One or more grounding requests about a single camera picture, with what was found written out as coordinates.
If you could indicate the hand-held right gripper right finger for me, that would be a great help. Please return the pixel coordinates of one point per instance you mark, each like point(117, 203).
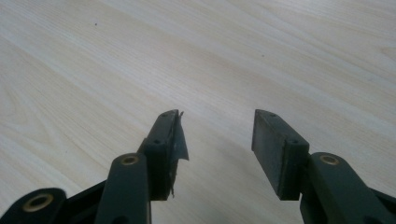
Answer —
point(280, 155)

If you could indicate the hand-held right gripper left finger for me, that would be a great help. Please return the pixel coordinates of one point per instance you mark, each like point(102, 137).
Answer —
point(158, 155)

